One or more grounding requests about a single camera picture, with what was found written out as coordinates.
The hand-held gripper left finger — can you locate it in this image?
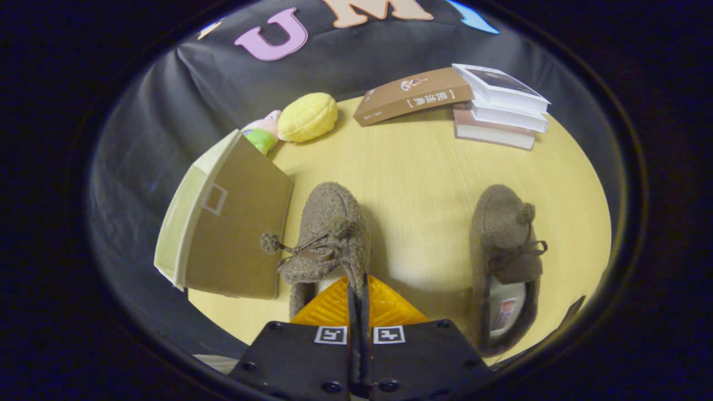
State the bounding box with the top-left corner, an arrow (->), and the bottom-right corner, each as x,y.
228,277 -> 360,401

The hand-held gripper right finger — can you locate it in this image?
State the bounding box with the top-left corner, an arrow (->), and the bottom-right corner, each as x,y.
359,273 -> 494,401

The beige fabric storage box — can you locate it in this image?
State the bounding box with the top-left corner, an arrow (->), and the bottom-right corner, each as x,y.
154,129 -> 294,300

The brown fuzzy shoe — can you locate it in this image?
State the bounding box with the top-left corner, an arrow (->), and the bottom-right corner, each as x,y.
468,185 -> 549,358
260,182 -> 372,321

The pink and green plush toy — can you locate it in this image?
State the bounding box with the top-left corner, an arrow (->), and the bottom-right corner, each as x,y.
241,110 -> 283,156

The pale pink book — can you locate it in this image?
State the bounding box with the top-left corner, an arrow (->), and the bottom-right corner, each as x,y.
453,105 -> 536,151

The yellow plush toy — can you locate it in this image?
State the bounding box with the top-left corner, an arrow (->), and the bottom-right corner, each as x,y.
277,92 -> 339,143

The brown cover book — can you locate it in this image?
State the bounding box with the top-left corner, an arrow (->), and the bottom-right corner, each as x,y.
353,67 -> 475,127

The white book with dark cover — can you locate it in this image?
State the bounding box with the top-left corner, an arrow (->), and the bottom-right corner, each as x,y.
452,63 -> 551,114

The black backdrop cloth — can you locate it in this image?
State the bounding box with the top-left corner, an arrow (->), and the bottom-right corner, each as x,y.
89,0 -> 620,360

